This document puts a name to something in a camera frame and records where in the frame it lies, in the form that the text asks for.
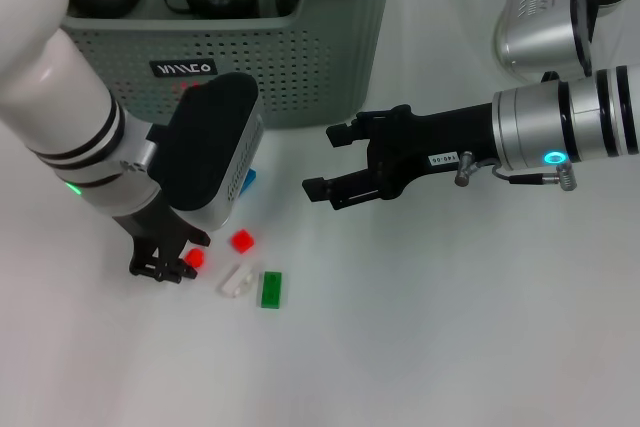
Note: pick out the right gripper silver elbow plug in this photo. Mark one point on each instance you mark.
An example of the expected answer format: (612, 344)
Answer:
(464, 169)

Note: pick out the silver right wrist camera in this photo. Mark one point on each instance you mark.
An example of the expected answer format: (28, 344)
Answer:
(545, 22)

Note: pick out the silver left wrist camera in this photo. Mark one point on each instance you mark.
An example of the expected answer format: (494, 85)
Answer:
(210, 147)

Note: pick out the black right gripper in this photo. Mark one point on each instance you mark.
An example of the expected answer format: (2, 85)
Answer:
(430, 142)

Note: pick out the flat green building brick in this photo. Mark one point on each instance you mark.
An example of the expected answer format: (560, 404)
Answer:
(270, 289)

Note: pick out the grey perforated storage bin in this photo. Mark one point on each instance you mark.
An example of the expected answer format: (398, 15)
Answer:
(310, 72)

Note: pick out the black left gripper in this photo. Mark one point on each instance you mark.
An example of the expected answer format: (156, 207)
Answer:
(155, 227)

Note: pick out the white building brick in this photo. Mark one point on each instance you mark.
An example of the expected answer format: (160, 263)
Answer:
(235, 283)

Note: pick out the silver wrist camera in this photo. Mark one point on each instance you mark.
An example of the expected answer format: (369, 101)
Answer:
(210, 147)
(545, 22)

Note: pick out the blue square building brick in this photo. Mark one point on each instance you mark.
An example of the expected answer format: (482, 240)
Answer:
(250, 181)

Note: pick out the small red building brick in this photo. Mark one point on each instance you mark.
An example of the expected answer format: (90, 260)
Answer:
(243, 241)
(195, 258)

